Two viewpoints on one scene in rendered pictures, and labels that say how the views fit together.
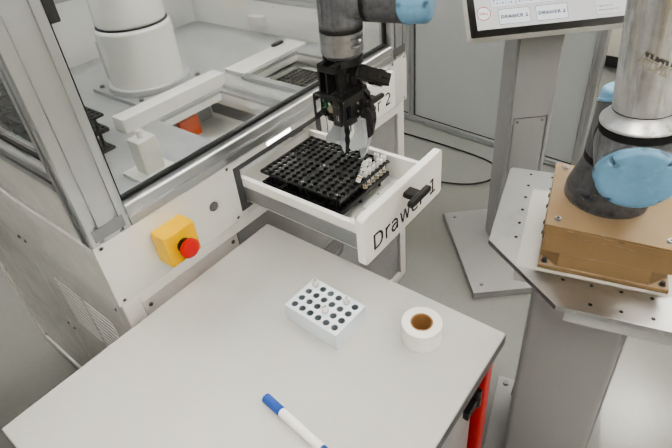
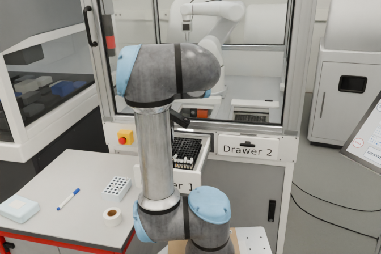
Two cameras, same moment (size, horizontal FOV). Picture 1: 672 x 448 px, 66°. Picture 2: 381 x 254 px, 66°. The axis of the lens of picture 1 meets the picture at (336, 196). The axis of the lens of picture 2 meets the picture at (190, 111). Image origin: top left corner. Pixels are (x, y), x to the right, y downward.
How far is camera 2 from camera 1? 1.19 m
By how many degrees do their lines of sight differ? 55
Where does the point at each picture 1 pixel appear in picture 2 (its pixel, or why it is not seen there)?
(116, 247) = (109, 126)
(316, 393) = (82, 200)
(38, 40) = (100, 59)
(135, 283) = (112, 141)
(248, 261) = not seen: hidden behind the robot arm
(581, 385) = not seen: outside the picture
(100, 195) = (108, 108)
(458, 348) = (109, 233)
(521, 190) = (240, 235)
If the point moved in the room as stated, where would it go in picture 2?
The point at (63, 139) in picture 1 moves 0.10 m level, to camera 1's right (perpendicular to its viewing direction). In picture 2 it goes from (101, 87) to (105, 93)
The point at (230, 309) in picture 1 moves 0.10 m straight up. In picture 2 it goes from (117, 168) to (114, 151)
